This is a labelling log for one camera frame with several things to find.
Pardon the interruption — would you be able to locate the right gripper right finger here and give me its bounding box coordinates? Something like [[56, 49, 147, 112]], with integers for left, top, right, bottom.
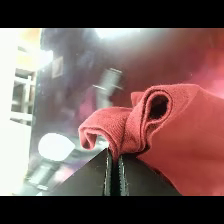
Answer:
[[117, 153, 183, 197]]

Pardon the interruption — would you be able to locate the red T-shirt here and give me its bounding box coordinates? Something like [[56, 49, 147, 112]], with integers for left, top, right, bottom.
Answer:
[[78, 83, 224, 197]]

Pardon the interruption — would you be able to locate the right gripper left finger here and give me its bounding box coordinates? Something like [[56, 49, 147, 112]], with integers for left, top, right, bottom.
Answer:
[[50, 147, 114, 197]]

